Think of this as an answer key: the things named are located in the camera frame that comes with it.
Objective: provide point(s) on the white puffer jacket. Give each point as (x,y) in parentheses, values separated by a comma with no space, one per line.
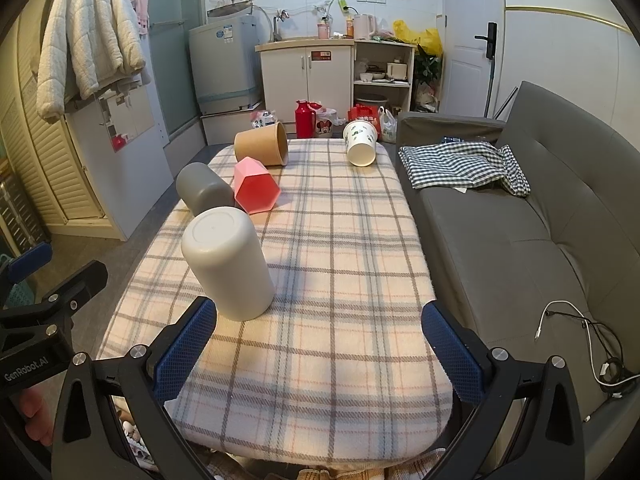
(85,30)

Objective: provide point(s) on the white door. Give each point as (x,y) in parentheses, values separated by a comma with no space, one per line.
(470,20)

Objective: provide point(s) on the green checked cloth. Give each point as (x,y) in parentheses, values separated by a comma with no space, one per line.
(450,162)

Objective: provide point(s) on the grey sofa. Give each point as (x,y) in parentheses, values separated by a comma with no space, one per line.
(500,240)

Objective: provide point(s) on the plaid blanket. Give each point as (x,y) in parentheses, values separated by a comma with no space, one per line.
(325,270)

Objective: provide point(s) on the brown paper cup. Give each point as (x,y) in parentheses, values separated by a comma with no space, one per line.
(257,145)

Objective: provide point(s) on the pink hexagonal cup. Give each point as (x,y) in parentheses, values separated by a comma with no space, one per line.
(256,187)

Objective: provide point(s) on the yellow plastic bag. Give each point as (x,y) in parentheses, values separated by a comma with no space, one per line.
(422,37)

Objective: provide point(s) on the large white plastic cup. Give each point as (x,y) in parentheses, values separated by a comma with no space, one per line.
(227,260)

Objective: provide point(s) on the white plastic bag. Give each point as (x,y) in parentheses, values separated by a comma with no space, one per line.
(388,125)

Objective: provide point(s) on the white low cabinet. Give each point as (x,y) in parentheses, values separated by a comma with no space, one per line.
(120,160)

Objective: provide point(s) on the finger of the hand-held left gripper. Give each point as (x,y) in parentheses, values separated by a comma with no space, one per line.
(30,262)
(80,282)

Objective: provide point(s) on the person's left hand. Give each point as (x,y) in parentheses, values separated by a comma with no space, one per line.
(36,417)

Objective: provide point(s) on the green potted plant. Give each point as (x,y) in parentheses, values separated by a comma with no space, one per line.
(427,67)

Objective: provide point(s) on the pink electric kettle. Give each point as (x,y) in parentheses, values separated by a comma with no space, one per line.
(363,26)

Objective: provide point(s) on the pink hanging garment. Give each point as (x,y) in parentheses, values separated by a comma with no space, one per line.
(139,2)

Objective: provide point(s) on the open wooden shelf unit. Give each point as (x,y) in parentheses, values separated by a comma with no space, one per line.
(382,72)

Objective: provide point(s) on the red shopping bag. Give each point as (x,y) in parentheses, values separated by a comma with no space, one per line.
(363,112)

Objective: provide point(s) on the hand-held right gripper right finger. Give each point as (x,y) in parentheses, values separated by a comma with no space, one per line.
(452,355)

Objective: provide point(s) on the red thermos jug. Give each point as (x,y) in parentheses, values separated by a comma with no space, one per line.
(304,120)

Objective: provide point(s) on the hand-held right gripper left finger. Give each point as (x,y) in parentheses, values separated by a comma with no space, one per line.
(184,347)

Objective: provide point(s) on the grey washing machine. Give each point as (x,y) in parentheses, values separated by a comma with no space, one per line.
(222,60)

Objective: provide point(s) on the louvered wardrobe door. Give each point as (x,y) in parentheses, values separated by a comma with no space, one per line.
(45,160)

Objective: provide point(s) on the white paper cup green print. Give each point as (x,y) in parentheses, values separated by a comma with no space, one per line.
(361,140)

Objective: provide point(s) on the grey plastic cup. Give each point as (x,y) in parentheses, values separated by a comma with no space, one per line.
(202,187)

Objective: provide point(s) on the cartoon print bag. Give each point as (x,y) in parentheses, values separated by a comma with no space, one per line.
(327,124)

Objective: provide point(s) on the orange bottle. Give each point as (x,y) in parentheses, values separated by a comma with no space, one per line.
(349,26)

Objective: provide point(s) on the white sink cabinet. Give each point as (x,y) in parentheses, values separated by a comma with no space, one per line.
(305,72)

